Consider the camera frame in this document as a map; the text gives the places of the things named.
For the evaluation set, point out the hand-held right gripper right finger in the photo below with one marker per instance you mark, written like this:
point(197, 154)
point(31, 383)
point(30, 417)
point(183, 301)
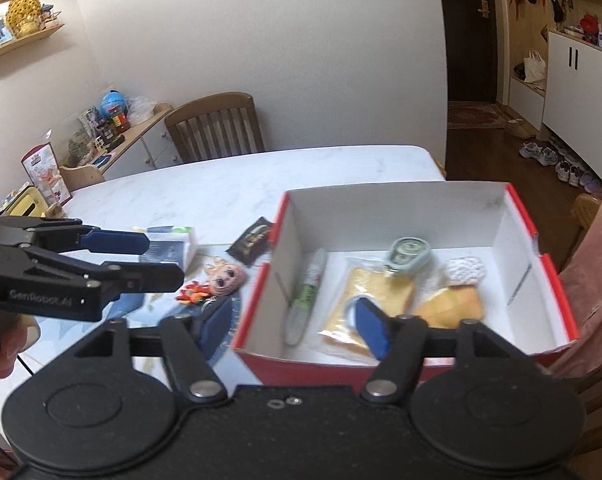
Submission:
point(373, 327)

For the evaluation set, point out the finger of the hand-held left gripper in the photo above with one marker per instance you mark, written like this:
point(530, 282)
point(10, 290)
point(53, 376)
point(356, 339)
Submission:
point(146, 277)
point(118, 243)

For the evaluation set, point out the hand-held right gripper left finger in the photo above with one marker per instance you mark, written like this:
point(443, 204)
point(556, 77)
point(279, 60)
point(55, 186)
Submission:
point(216, 327)

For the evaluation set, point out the white and green marker pen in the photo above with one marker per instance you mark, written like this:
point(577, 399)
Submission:
point(306, 295)

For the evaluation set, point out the green correction tape dispenser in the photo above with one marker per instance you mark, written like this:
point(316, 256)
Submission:
point(408, 255)

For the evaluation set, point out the bread-shaped squishy toy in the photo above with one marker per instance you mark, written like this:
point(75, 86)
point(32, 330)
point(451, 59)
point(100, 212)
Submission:
point(451, 305)

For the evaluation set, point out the cotton swab packet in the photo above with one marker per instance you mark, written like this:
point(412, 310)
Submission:
point(463, 270)

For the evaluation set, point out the red and white cardboard box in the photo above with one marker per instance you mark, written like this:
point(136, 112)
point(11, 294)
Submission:
point(406, 215)

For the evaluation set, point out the person's left hand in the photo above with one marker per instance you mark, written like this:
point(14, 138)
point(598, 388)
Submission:
point(8, 345)

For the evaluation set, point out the blue patterned table mat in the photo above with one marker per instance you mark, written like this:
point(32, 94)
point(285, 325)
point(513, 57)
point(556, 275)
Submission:
point(141, 310)

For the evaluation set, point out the yellow bread packet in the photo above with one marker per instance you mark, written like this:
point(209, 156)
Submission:
point(376, 287)

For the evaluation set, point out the red and orange charm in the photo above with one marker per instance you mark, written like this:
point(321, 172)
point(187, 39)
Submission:
point(193, 294)

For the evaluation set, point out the white and dark tissue packet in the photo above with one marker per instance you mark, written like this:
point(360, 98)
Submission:
point(173, 247)

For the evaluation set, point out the small wooden child chair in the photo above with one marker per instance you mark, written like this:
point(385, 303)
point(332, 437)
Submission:
point(83, 176)

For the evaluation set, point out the yellow tissue box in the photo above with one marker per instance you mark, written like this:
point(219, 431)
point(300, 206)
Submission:
point(23, 202)

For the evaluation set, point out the black snack packet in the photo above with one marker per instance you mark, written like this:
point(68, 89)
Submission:
point(251, 240)

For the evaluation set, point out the white sideboard cabinet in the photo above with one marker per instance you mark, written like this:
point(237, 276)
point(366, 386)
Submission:
point(141, 150)

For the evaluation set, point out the small green plant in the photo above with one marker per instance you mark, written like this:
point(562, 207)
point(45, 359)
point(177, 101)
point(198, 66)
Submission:
point(78, 147)

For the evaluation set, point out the clear plastic bag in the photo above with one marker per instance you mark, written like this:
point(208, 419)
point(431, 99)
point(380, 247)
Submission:
point(142, 110)

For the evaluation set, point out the blue globe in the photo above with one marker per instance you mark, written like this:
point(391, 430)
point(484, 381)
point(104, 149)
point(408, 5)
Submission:
point(113, 104)

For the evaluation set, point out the brown wooden chair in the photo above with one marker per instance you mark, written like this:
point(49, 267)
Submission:
point(213, 127)

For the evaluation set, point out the pink cloth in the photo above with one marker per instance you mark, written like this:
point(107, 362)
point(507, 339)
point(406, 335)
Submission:
point(593, 280)

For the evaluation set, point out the patterned doormat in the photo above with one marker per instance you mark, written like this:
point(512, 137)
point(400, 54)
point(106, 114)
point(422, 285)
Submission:
point(476, 115)

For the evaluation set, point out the light wooden chair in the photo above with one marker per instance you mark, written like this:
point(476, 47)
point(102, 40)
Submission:
point(583, 215)

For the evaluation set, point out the beige slippers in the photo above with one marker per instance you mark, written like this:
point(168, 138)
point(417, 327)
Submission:
point(520, 129)

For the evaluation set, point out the row of shoes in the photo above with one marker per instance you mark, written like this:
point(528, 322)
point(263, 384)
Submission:
point(561, 162)

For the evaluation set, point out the golden ornament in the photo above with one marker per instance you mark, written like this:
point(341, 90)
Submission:
point(22, 12)

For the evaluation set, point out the white shoe cabinet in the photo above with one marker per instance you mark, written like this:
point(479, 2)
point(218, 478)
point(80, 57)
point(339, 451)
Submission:
point(581, 105)

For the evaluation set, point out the white tote bag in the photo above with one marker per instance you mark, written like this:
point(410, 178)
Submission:
point(535, 67)

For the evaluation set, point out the dark wooden door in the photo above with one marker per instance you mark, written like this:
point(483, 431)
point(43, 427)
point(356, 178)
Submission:
point(468, 35)

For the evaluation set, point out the wooden wall shelf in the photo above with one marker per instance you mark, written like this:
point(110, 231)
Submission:
point(26, 42)

